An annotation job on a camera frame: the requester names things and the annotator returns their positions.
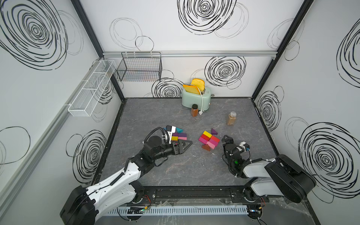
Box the magenta block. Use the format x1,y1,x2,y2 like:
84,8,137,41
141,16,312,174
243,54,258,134
198,137,208,144
208,139,218,146

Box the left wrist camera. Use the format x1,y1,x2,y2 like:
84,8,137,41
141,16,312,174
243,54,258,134
166,125,176,143

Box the grey slotted cable duct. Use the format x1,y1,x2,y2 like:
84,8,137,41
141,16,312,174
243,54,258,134
105,205,249,217

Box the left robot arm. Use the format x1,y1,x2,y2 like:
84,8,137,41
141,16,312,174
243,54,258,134
60,127,193,225

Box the purple triangle block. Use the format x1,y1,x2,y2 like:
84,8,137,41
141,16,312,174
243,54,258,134
211,128,218,135

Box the teal triangle block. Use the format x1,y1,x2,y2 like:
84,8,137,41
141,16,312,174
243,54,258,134
176,127,183,133

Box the red block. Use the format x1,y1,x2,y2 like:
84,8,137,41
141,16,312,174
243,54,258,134
211,136,220,143
201,134,210,141

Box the white toaster power cable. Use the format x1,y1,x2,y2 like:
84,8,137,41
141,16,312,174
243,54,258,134
195,86,205,116

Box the white wire shelf basket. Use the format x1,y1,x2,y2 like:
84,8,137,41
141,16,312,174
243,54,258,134
68,60,116,117

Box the toast slice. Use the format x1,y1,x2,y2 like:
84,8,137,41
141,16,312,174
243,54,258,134
183,84,201,95
191,78,205,92

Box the glass jar tan spice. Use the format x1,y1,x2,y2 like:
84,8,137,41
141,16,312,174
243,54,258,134
226,112,237,126

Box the brown spice bottle black cap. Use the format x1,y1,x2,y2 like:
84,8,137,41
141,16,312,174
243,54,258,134
191,104,199,117

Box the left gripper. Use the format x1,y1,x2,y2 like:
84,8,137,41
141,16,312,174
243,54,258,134
151,140,191,162

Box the mint green toaster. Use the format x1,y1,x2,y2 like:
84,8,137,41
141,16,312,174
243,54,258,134
181,87,212,111

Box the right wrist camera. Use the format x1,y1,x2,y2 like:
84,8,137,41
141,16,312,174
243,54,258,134
238,142,250,153

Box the red block front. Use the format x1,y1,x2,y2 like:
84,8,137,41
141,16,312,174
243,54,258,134
211,136,220,143

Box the light pink block front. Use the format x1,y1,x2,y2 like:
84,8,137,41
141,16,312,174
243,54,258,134
207,142,216,150

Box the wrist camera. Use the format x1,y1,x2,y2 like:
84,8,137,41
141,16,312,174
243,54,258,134
238,142,250,153
166,125,176,143

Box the rear toast slice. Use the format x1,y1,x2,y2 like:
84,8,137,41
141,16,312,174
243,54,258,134
191,78,205,92

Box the black wire basket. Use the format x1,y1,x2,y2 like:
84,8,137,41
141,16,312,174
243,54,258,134
116,52,162,82

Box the brown triangle block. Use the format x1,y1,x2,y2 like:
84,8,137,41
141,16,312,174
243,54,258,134
202,144,211,152

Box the front toast slice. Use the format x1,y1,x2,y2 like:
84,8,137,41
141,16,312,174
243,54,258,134
183,84,201,95

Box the black mounting rail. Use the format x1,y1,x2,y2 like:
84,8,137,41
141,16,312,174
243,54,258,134
80,185,306,204

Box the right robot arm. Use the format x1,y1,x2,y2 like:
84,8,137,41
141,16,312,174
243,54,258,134
221,135,317,203

